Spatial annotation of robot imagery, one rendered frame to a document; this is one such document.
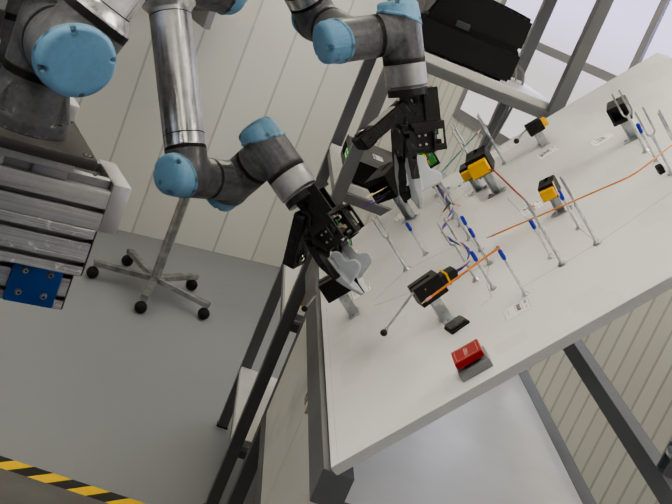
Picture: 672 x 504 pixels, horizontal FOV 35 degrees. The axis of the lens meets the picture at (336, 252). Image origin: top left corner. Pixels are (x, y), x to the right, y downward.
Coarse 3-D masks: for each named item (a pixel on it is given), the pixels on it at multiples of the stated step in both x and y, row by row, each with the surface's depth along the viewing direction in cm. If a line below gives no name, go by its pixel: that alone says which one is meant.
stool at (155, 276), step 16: (176, 208) 441; (176, 224) 442; (128, 256) 469; (160, 256) 446; (96, 272) 440; (128, 272) 444; (144, 272) 449; (160, 272) 448; (192, 272) 472; (144, 288) 433; (176, 288) 447; (192, 288) 472; (144, 304) 425; (208, 304) 444
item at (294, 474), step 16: (304, 416) 230; (304, 432) 223; (304, 448) 216; (288, 464) 227; (304, 464) 210; (288, 480) 221; (304, 480) 204; (272, 496) 232; (288, 496) 214; (304, 496) 198
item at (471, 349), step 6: (474, 342) 172; (462, 348) 173; (468, 348) 172; (474, 348) 170; (480, 348) 169; (456, 354) 172; (462, 354) 171; (468, 354) 170; (474, 354) 169; (480, 354) 169; (456, 360) 170; (462, 360) 169; (468, 360) 169; (474, 360) 169; (456, 366) 169; (462, 366) 169
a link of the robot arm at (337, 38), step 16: (320, 16) 185; (336, 16) 182; (352, 16) 181; (368, 16) 181; (320, 32) 179; (336, 32) 177; (352, 32) 178; (368, 32) 179; (384, 32) 180; (320, 48) 180; (336, 48) 177; (352, 48) 178; (368, 48) 180; (384, 48) 181
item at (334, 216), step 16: (304, 192) 188; (320, 192) 186; (288, 208) 190; (304, 208) 190; (320, 208) 187; (336, 208) 187; (352, 208) 190; (320, 224) 186; (336, 224) 186; (352, 224) 188; (304, 240) 189; (320, 240) 189; (336, 240) 186
